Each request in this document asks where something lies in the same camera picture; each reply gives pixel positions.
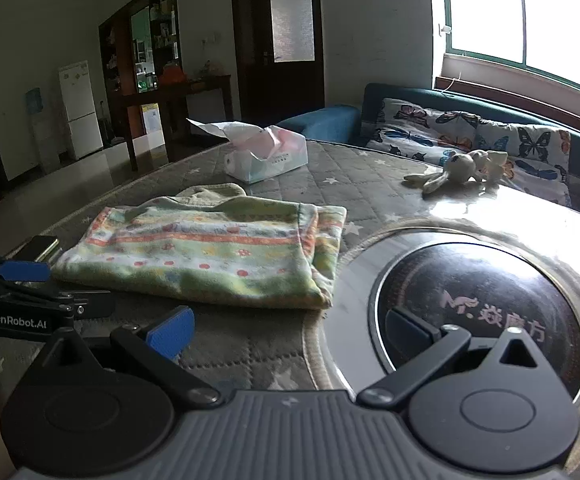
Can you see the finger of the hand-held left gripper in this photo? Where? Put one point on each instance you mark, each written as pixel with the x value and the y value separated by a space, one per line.
pixel 22 270
pixel 40 249

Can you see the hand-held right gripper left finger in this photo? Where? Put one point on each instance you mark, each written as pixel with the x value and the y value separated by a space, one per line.
pixel 170 332

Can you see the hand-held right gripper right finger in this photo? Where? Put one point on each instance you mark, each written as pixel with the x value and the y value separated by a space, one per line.
pixel 409 330

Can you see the patterned children's jacket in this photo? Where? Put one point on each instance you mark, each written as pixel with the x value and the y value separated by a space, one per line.
pixel 195 255

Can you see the built-in round induction cooker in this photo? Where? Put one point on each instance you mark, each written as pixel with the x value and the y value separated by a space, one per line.
pixel 494 270

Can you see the water dispenser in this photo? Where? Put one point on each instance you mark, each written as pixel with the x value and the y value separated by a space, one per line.
pixel 45 135

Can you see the white refrigerator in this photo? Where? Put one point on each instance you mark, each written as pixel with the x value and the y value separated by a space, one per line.
pixel 80 110

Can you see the white plush bunny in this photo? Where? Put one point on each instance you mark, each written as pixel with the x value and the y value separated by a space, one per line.
pixel 462 165

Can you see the butterfly print pillow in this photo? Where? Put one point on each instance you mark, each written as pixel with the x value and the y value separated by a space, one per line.
pixel 419 125
pixel 529 155

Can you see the tissue pack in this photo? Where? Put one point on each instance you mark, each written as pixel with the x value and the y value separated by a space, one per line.
pixel 280 155

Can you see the orange bag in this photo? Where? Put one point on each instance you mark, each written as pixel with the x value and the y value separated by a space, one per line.
pixel 170 75

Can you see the dark wooden console table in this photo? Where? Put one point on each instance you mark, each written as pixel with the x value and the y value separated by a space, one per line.
pixel 195 85

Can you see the dark wooden shelf cabinet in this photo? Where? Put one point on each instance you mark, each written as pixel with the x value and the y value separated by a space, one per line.
pixel 120 35

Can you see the teal sofa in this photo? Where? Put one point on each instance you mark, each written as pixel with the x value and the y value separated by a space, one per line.
pixel 320 120

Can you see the small ornament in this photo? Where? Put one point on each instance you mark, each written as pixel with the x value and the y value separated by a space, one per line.
pixel 210 69

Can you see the wooden window ledge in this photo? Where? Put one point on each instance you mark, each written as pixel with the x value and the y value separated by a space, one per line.
pixel 519 105

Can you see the dark door with frosted glass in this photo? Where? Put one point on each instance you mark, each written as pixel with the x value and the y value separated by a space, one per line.
pixel 250 85

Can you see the green framed window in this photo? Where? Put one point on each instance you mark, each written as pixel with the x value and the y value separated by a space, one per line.
pixel 494 10

